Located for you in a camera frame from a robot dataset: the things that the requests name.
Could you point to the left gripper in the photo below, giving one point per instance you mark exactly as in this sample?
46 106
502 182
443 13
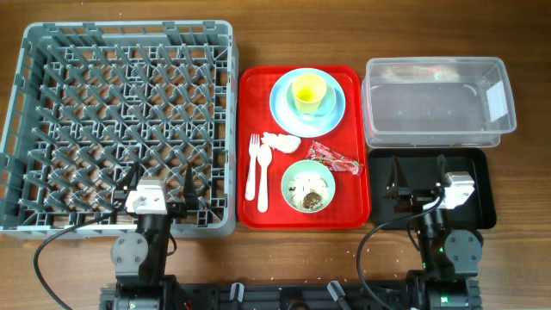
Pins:
191 202

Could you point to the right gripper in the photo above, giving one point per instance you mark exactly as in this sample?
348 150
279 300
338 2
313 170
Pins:
414 199

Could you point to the white plastic fork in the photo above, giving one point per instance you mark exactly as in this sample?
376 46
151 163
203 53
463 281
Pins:
250 187

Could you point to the red snack wrapper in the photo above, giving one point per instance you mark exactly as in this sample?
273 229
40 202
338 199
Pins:
334 161

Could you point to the white plastic spoon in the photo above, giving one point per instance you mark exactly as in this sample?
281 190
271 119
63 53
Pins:
264 159

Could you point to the mint green food bowl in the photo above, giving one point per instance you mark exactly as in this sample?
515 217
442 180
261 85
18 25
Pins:
308 166

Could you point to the white napkin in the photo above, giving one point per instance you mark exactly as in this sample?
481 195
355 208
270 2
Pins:
281 142

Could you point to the yellow plastic cup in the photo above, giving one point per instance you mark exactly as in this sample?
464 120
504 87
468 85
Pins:
308 91

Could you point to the rice and food scraps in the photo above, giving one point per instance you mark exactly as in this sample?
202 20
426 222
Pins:
307 191

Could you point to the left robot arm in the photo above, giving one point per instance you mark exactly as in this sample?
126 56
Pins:
140 256

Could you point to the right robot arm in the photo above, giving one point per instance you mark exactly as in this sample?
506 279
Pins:
450 256

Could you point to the black waste tray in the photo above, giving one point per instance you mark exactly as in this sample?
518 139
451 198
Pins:
421 171

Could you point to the grey dishwasher rack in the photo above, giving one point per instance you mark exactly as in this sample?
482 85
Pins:
91 99

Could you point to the clear plastic bin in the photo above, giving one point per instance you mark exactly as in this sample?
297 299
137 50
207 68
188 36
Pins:
414 102

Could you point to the small mint green bowl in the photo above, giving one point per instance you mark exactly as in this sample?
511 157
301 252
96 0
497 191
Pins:
327 105

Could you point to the red plastic tray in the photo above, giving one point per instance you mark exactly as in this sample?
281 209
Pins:
351 205

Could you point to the light blue plate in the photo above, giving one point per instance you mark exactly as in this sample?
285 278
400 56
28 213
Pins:
298 126

